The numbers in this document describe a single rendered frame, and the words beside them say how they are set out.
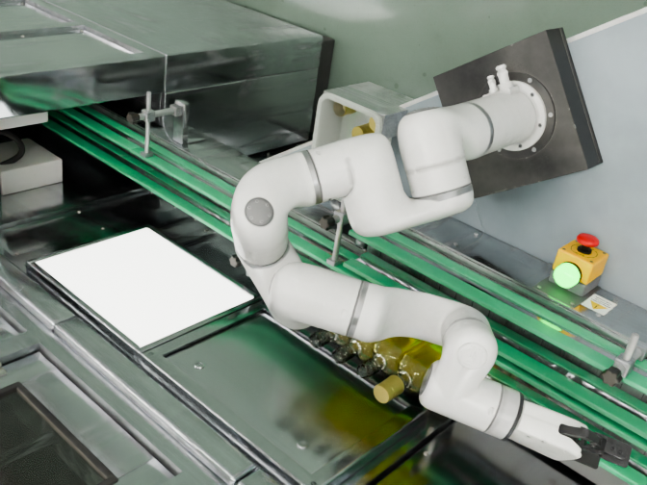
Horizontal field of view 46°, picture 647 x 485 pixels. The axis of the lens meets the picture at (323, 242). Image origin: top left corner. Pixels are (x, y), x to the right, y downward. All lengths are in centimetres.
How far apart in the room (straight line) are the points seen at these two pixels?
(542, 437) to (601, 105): 61
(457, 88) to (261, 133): 118
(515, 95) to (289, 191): 48
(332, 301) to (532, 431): 33
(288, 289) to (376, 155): 24
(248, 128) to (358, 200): 139
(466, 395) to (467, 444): 43
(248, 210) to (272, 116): 151
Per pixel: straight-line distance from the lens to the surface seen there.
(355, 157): 115
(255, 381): 152
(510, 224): 157
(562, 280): 143
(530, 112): 140
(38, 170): 225
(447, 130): 119
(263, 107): 253
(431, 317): 118
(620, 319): 144
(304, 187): 113
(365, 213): 116
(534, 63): 142
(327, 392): 152
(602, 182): 147
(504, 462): 153
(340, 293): 108
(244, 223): 108
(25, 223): 210
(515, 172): 147
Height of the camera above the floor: 207
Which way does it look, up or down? 44 degrees down
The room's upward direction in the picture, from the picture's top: 112 degrees counter-clockwise
